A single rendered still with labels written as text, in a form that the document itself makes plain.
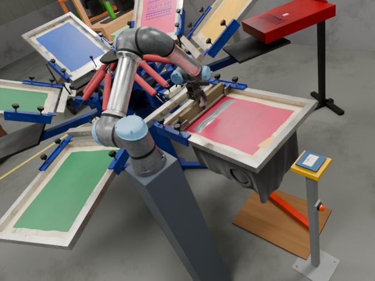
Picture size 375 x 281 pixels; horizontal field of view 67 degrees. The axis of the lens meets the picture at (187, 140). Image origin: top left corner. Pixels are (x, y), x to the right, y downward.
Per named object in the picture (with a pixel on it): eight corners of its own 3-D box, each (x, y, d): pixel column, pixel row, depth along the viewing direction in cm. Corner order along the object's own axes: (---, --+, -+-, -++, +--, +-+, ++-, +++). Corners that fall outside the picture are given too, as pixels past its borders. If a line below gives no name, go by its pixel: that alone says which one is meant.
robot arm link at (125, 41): (110, 145, 111) (140, 20, 119) (85, 142, 119) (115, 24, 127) (130, 151, 121) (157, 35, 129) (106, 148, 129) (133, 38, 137)
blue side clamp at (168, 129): (193, 141, 169) (190, 132, 165) (188, 146, 167) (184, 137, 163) (163, 129, 190) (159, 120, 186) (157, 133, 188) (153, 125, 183)
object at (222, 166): (265, 192, 169) (256, 148, 148) (257, 201, 165) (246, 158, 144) (210, 165, 200) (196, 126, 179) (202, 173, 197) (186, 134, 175)
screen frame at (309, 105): (317, 106, 158) (317, 100, 156) (257, 173, 134) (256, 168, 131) (214, 85, 212) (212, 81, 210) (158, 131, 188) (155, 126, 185)
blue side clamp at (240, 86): (248, 92, 192) (246, 83, 188) (244, 96, 190) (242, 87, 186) (216, 86, 213) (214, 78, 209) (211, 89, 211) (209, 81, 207)
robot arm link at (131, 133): (144, 159, 111) (130, 132, 103) (120, 155, 118) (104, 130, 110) (160, 139, 118) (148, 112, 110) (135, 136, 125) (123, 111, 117)
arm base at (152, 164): (145, 182, 115) (136, 165, 109) (128, 168, 126) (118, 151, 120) (173, 159, 121) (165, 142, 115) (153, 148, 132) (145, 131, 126)
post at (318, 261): (340, 261, 183) (346, 154, 126) (324, 289, 173) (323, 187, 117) (307, 242, 198) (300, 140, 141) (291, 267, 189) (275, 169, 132)
